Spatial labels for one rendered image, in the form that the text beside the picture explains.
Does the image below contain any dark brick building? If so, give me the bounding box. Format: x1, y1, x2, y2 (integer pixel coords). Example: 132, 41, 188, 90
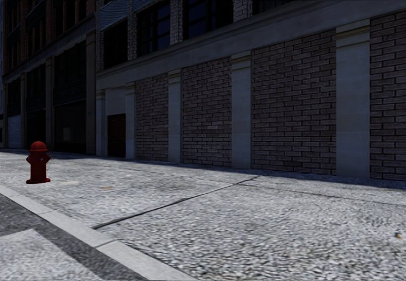
95, 0, 406, 184

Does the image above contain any red fire hydrant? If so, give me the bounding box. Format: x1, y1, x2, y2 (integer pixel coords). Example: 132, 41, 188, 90
25, 141, 51, 185

